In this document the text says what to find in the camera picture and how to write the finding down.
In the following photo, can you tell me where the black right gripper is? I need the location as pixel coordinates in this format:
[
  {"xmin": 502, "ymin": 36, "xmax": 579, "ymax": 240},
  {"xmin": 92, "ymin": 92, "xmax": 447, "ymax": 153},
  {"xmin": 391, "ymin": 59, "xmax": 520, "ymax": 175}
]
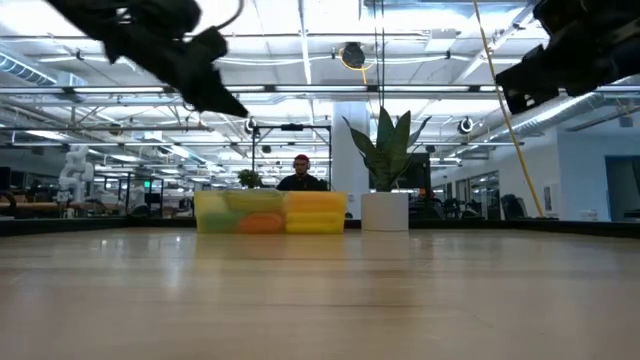
[{"xmin": 542, "ymin": 19, "xmax": 640, "ymax": 99}]

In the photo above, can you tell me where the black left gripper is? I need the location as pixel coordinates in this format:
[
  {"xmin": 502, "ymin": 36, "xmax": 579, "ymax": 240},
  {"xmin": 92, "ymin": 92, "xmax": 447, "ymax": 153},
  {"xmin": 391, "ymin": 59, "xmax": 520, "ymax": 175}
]
[{"xmin": 102, "ymin": 19, "xmax": 250, "ymax": 119}]

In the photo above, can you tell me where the grey microfiber towel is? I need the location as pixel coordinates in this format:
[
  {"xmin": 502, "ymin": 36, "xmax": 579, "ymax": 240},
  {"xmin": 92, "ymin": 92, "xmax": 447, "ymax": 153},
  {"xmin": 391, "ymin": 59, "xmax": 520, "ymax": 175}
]
[{"xmin": 195, "ymin": 188, "xmax": 286, "ymax": 215}]

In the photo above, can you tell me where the yellow plastic bin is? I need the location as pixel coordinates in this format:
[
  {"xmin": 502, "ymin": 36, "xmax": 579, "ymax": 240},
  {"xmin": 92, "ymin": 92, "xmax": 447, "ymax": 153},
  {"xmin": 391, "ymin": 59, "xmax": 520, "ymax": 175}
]
[{"xmin": 193, "ymin": 188, "xmax": 349, "ymax": 236}]

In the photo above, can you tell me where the pink microfiber towel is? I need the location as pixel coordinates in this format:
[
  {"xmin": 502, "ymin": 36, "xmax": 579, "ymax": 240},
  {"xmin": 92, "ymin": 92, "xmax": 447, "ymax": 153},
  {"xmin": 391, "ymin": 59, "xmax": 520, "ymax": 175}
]
[{"xmin": 237, "ymin": 212, "xmax": 286, "ymax": 235}]

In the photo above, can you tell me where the yellow microfiber towel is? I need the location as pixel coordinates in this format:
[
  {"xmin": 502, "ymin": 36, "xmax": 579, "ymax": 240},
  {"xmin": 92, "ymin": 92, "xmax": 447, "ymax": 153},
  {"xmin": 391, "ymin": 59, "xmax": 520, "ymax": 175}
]
[{"xmin": 284, "ymin": 211, "xmax": 346, "ymax": 235}]

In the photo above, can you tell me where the small green plant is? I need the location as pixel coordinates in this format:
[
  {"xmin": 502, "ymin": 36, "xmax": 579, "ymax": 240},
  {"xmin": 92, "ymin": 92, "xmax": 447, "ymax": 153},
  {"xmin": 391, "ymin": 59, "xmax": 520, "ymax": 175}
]
[{"xmin": 236, "ymin": 168, "xmax": 263, "ymax": 190}]

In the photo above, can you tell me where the person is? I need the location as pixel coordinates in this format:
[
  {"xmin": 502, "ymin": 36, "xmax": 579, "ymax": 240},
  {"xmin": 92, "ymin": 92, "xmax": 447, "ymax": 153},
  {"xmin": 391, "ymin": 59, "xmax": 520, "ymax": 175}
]
[{"xmin": 276, "ymin": 153, "xmax": 329, "ymax": 192}]

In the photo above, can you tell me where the snake plant in white pot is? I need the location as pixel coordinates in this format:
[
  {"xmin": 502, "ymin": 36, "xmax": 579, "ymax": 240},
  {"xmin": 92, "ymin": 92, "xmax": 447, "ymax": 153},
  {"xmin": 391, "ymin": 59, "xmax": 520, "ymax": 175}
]
[{"xmin": 342, "ymin": 106, "xmax": 432, "ymax": 233}]

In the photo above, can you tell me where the black monitor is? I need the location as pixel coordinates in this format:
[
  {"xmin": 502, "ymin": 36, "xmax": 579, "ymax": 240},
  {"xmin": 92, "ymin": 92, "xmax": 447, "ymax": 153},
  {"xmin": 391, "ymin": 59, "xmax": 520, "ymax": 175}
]
[{"xmin": 394, "ymin": 152, "xmax": 432, "ymax": 191}]

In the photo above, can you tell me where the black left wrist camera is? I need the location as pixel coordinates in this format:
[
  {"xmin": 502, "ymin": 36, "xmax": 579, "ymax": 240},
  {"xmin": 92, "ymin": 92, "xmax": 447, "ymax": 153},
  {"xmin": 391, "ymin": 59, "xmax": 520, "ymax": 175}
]
[{"xmin": 188, "ymin": 25, "xmax": 230, "ymax": 60}]

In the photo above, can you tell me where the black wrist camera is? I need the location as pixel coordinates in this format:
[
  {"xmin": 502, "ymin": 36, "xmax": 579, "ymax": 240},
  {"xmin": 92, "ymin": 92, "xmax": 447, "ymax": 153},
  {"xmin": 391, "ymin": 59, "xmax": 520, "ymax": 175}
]
[
  {"xmin": 494, "ymin": 43, "xmax": 562, "ymax": 116},
  {"xmin": 188, "ymin": 25, "xmax": 230, "ymax": 60}
]

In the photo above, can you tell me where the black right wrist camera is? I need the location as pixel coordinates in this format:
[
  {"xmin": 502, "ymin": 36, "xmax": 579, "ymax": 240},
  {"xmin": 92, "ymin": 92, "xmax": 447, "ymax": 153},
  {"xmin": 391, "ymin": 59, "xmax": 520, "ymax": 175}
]
[{"xmin": 494, "ymin": 43, "xmax": 562, "ymax": 116}]

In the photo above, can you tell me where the black frame stand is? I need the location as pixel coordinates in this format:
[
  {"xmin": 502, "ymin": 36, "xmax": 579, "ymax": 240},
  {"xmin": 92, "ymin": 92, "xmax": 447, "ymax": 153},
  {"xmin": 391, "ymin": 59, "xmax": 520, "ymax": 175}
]
[{"xmin": 251, "ymin": 123, "xmax": 333, "ymax": 192}]

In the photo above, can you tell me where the black left wrist camera cable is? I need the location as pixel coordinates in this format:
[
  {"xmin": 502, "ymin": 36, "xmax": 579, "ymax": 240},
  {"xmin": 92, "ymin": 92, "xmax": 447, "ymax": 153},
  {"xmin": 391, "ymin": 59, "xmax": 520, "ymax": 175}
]
[{"xmin": 214, "ymin": 0, "xmax": 246, "ymax": 32}]

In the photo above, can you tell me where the yellow cable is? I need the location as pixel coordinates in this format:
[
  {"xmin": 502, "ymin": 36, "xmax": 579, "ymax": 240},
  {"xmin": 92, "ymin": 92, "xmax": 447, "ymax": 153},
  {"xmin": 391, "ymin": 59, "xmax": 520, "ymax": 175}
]
[{"xmin": 472, "ymin": 0, "xmax": 546, "ymax": 218}]

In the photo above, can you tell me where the large black cable reel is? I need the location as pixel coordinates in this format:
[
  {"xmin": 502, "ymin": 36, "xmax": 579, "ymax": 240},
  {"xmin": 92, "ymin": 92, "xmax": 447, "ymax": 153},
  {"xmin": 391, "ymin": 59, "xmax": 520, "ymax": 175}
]
[{"xmin": 341, "ymin": 41, "xmax": 368, "ymax": 70}]

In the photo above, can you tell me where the thin black hanging cable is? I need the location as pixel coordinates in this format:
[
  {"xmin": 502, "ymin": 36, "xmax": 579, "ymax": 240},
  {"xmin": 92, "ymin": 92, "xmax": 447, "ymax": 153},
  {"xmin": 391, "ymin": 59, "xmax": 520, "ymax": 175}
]
[
  {"xmin": 380, "ymin": 0, "xmax": 387, "ymax": 109},
  {"xmin": 372, "ymin": 0, "xmax": 379, "ymax": 109}
]

